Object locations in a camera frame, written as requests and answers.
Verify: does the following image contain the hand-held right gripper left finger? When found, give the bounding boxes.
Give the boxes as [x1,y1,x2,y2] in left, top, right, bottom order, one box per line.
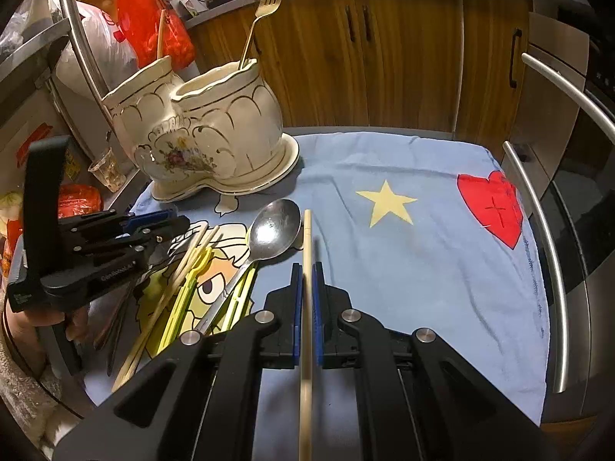
[53,263,304,461]

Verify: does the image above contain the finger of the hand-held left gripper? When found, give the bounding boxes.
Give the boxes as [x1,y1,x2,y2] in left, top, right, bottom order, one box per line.
[60,210,178,241]
[77,216,191,261]

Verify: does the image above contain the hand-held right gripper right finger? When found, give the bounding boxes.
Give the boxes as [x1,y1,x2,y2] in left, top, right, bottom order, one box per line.
[311,262,560,461]

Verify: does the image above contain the wooden chopstick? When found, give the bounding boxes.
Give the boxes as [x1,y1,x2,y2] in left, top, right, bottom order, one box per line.
[111,225,223,393]
[163,222,209,298]
[155,8,168,61]
[299,209,314,461]

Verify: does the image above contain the yellow-green chopstick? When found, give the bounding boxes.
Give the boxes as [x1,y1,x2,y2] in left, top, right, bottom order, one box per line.
[211,264,258,334]
[153,247,214,353]

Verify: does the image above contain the white ceramic utensil holder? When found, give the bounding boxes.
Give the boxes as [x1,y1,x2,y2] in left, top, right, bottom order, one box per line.
[102,56,301,201]

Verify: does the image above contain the person's left forearm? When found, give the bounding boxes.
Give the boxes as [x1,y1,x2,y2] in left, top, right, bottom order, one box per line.
[0,346,87,443]

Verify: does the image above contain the person's left hand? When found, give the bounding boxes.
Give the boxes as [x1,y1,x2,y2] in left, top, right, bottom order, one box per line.
[4,308,91,361]

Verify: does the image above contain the red snack packet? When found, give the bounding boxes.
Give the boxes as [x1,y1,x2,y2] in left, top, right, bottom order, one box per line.
[58,183,104,219]

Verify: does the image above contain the glass cup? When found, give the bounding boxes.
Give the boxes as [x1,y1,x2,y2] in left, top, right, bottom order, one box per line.
[88,146,128,193]

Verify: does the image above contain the metal spoon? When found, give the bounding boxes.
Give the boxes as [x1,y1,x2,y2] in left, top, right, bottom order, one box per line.
[194,198,303,334]

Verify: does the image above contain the blue printed cloth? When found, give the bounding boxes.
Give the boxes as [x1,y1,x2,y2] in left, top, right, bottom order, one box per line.
[84,132,549,423]

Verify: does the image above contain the dark chopstick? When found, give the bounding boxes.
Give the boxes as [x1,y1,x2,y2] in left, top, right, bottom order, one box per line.
[93,283,130,351]
[106,293,135,375]

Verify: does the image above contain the white plastic bag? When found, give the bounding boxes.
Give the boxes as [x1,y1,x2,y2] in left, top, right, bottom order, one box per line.
[55,0,145,106]

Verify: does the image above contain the red plastic bag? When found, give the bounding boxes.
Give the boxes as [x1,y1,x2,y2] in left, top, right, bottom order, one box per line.
[115,0,197,70]

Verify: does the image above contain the gold fork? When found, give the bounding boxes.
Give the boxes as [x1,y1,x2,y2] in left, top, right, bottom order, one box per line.
[239,0,283,70]

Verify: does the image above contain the wooden base cabinets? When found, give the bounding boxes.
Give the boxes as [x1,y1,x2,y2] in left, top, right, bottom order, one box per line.
[187,0,536,140]

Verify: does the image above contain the stainless built-in oven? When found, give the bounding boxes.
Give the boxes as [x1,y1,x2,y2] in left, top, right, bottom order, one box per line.
[500,10,615,418]

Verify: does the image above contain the curved chrome rail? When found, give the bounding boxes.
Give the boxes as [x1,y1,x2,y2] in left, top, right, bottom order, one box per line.
[55,0,121,154]

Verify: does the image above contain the chrome oven handle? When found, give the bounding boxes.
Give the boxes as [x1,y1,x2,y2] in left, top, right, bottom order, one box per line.
[521,53,615,135]
[502,141,570,395]

